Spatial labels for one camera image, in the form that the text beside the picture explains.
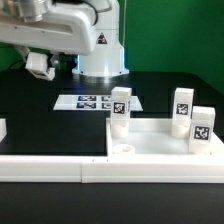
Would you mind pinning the white sheet with markers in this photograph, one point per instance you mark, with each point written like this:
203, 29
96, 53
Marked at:
83, 102

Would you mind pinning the white left fence bar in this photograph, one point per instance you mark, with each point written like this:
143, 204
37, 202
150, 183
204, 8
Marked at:
3, 129

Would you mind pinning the white front fence bar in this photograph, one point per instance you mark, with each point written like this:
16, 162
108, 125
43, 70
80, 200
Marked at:
115, 169

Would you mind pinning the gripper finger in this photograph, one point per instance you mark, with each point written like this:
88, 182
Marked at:
23, 51
54, 61

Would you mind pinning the white fence bar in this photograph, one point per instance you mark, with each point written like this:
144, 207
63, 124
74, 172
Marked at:
115, 169
3, 129

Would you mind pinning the white square tabletop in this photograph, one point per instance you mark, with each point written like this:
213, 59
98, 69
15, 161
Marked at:
147, 136

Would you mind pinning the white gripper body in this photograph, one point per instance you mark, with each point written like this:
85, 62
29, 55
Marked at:
68, 30

